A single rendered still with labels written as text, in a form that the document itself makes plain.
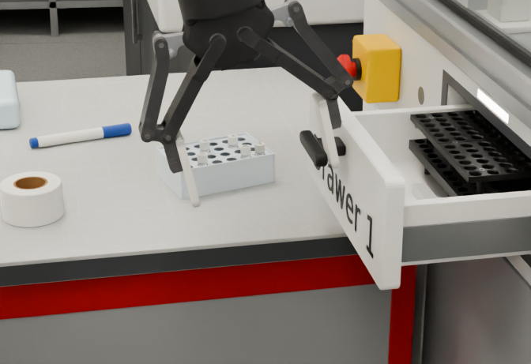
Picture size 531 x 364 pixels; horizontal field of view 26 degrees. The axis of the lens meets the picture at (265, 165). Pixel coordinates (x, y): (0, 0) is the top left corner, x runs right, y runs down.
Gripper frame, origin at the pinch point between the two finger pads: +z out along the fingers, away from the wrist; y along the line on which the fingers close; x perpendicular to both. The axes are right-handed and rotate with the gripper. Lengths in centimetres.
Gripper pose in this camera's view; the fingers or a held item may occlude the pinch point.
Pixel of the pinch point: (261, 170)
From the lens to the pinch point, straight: 109.1
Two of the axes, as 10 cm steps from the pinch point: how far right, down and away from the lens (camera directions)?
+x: -1.9, -3.7, 9.1
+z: 2.1, 8.9, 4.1
